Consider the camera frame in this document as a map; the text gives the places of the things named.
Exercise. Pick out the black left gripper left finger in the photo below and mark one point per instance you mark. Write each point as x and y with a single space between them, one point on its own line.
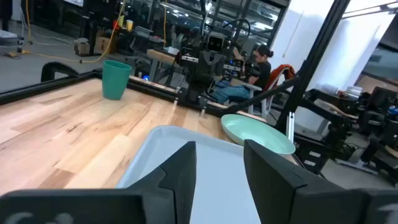
174 186

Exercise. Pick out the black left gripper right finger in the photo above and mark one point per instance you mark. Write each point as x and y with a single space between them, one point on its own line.
273 186

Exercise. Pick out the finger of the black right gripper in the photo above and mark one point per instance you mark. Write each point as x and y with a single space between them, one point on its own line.
219 69
205 68

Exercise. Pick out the mint green plate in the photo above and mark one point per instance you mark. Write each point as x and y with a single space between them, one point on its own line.
255 132

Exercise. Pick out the green plastic cup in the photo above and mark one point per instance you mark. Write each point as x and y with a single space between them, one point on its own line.
115 81

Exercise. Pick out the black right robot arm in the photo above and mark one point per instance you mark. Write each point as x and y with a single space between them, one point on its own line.
196 90

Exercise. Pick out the grey plastic tray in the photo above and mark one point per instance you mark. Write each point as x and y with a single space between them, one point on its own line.
217 174

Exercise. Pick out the yellow cup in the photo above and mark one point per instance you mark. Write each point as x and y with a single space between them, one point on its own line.
129 25

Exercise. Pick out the wooden workbench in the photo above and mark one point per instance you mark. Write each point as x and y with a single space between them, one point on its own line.
160 56

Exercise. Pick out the person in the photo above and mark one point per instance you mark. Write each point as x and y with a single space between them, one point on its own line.
264 73

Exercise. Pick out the white chair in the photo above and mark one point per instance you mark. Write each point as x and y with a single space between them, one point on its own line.
264 99

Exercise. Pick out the orange jacket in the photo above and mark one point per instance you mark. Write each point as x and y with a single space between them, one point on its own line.
280 73

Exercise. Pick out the cardboard box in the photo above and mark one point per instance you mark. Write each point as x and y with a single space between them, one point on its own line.
102 45

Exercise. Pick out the black robot workstation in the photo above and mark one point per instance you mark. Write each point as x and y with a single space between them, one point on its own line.
367 124

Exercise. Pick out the black aluminium table frame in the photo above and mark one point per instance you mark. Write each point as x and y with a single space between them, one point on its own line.
312 65

